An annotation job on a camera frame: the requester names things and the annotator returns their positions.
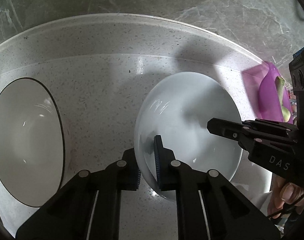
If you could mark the white bowl with red flowers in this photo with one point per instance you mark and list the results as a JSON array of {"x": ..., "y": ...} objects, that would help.
[{"x": 32, "y": 142}]

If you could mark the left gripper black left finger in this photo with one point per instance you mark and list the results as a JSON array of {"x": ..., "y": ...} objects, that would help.
[{"x": 88, "y": 206}]

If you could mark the person's right hand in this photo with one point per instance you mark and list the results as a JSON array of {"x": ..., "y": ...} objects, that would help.
[{"x": 283, "y": 192}]

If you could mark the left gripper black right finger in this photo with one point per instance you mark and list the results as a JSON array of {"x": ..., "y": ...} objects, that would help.
[{"x": 208, "y": 205}]

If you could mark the purple plastic basket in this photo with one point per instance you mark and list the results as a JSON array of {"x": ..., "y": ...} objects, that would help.
[{"x": 259, "y": 83}]

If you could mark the small white bowl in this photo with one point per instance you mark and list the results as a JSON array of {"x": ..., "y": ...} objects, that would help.
[{"x": 178, "y": 109}]

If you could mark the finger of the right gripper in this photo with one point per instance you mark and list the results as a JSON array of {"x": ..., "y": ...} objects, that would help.
[{"x": 280, "y": 132}]

